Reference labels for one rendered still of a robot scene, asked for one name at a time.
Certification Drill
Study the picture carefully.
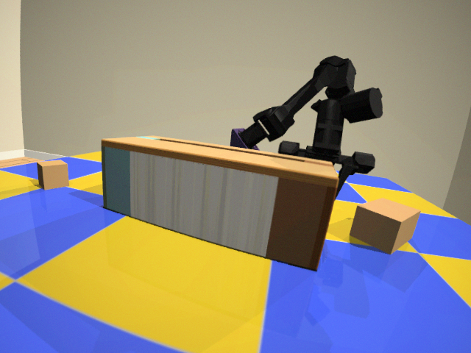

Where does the brown cube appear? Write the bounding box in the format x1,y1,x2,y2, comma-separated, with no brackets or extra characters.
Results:
37,160,69,190

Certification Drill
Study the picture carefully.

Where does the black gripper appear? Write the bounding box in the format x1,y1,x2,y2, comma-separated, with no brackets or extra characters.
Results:
277,120,375,200

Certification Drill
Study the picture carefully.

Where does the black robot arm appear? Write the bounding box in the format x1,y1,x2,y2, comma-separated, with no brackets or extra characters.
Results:
238,56,383,149

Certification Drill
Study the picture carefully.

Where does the long orange clear-fronted box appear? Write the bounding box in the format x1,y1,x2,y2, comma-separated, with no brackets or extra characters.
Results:
101,136,339,272

